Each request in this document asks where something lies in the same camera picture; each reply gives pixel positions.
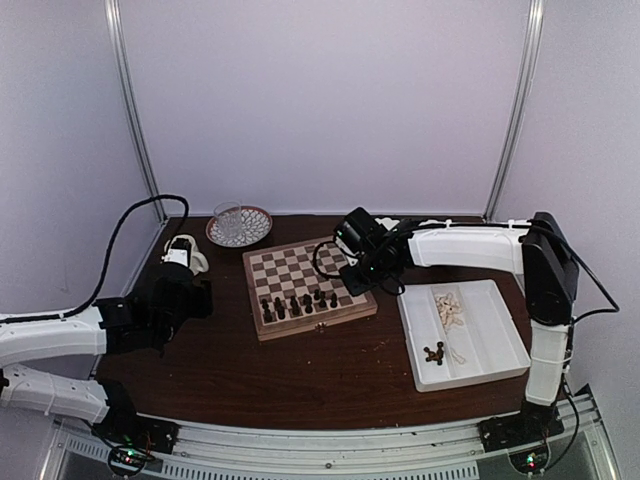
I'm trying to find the wooden chess board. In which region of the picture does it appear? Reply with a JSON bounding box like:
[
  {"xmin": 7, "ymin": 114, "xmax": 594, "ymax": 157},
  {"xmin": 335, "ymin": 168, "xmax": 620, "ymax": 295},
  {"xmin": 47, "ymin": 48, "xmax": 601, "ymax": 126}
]
[{"xmin": 242, "ymin": 237, "xmax": 378, "ymax": 342}]

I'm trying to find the white foam tray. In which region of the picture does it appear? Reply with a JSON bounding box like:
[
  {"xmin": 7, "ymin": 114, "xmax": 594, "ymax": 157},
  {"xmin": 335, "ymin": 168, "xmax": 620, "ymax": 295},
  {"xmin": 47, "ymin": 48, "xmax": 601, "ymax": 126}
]
[{"xmin": 397, "ymin": 280, "xmax": 530, "ymax": 393}]

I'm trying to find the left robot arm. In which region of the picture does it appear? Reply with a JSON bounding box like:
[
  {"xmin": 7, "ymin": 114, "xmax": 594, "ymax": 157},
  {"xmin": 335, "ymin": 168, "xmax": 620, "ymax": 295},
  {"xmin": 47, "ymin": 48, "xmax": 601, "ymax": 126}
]
[{"xmin": 1, "ymin": 265, "xmax": 213, "ymax": 444}]

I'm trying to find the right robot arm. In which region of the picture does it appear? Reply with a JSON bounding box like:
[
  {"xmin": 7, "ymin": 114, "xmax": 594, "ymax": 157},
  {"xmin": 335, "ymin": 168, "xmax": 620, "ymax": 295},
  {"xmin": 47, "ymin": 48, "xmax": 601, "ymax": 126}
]
[{"xmin": 334, "ymin": 207, "xmax": 579, "ymax": 442}]

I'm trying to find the light chess pieces pile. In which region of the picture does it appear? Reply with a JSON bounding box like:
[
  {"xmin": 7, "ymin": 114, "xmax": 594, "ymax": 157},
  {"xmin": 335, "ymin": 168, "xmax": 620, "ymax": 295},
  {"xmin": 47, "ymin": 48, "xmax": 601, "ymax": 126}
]
[{"xmin": 434, "ymin": 292, "xmax": 464, "ymax": 332}]

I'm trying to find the dark chess pieces pile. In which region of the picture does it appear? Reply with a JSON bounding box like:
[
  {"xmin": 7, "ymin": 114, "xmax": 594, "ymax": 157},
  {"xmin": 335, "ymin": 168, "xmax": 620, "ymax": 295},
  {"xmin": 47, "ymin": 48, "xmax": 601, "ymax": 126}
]
[{"xmin": 423, "ymin": 341, "xmax": 444, "ymax": 366}]

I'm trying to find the white chess piece lone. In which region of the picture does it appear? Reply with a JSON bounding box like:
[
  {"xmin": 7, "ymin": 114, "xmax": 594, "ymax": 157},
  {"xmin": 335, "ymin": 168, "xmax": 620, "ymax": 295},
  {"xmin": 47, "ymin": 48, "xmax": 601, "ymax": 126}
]
[{"xmin": 450, "ymin": 348, "xmax": 467, "ymax": 365}]

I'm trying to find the cream ribbed mug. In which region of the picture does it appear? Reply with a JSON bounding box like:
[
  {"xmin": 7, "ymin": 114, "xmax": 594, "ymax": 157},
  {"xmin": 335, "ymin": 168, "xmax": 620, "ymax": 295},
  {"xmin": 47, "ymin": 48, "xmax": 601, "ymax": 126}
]
[{"xmin": 189, "ymin": 239, "xmax": 209, "ymax": 276}]

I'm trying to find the white fluted bowl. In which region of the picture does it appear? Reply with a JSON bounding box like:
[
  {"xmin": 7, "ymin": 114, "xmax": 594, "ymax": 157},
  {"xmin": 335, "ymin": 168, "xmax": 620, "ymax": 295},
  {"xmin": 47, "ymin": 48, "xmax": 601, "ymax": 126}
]
[{"xmin": 374, "ymin": 217, "xmax": 400, "ymax": 230}]

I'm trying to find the patterned ceramic plate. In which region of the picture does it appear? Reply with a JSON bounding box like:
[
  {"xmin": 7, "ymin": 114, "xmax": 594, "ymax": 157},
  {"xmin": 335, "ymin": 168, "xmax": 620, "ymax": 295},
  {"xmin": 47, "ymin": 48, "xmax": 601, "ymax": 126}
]
[{"xmin": 205, "ymin": 205, "xmax": 273, "ymax": 248}]

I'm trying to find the clear drinking glass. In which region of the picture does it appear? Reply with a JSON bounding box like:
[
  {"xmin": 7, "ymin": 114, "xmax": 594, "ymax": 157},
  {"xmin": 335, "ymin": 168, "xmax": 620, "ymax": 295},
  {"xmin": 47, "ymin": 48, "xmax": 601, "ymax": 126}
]
[{"xmin": 214, "ymin": 201, "xmax": 242, "ymax": 238}]

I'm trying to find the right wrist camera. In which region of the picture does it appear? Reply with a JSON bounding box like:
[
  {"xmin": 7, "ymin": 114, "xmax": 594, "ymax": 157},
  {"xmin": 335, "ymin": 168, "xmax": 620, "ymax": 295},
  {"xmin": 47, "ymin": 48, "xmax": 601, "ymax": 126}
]
[{"xmin": 334, "ymin": 207, "xmax": 387, "ymax": 257}]

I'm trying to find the left black cable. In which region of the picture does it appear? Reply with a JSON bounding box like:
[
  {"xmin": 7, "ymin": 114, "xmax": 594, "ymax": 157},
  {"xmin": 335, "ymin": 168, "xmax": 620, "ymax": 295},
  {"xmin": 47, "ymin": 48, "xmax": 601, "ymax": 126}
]
[{"xmin": 0, "ymin": 194, "xmax": 190, "ymax": 321}]

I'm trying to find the black cable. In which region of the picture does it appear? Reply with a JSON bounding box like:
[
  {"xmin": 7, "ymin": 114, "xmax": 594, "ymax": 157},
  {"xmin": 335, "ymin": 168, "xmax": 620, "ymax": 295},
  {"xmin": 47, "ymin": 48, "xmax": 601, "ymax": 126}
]
[
  {"xmin": 0, "ymin": 194, "xmax": 190, "ymax": 321},
  {"xmin": 529, "ymin": 219, "xmax": 621, "ymax": 321}
]

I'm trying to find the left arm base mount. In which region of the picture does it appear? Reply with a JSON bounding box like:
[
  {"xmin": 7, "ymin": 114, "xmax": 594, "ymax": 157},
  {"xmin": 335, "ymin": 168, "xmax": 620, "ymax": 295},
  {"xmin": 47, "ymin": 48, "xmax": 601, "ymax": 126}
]
[{"xmin": 84, "ymin": 416, "xmax": 180, "ymax": 479}]

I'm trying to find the front aluminium rail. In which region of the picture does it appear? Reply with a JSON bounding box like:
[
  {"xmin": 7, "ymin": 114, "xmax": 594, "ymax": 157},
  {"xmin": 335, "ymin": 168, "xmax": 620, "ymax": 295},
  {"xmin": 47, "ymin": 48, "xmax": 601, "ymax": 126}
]
[{"xmin": 36, "ymin": 397, "xmax": 622, "ymax": 479}]

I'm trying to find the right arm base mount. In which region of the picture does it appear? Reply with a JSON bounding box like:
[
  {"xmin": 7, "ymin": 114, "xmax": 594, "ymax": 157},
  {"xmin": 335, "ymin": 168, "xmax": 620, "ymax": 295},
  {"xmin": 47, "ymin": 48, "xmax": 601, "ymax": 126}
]
[{"xmin": 477, "ymin": 413, "xmax": 564, "ymax": 476}]

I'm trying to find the right black cable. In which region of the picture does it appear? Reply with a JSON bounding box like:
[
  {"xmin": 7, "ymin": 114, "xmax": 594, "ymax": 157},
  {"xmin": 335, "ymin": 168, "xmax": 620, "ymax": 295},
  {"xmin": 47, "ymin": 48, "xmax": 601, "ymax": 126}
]
[{"xmin": 529, "ymin": 219, "xmax": 621, "ymax": 321}]

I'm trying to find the right aluminium frame post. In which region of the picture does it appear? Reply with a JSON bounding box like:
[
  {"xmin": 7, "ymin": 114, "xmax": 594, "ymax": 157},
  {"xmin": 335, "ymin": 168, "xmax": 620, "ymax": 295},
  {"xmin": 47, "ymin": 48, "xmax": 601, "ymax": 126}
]
[{"xmin": 483, "ymin": 0, "xmax": 546, "ymax": 220}]

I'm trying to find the aluminium frame post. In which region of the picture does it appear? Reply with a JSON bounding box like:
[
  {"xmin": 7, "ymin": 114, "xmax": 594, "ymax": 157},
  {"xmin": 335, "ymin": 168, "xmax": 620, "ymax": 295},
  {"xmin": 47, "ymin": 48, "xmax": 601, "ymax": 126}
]
[
  {"xmin": 104, "ymin": 0, "xmax": 160, "ymax": 197},
  {"xmin": 483, "ymin": 0, "xmax": 546, "ymax": 220}
]

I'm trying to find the left aluminium frame post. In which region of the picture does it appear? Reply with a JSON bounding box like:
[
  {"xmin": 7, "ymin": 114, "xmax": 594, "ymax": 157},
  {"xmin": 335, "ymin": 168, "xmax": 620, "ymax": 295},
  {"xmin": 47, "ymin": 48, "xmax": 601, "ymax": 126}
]
[{"xmin": 104, "ymin": 0, "xmax": 160, "ymax": 197}]

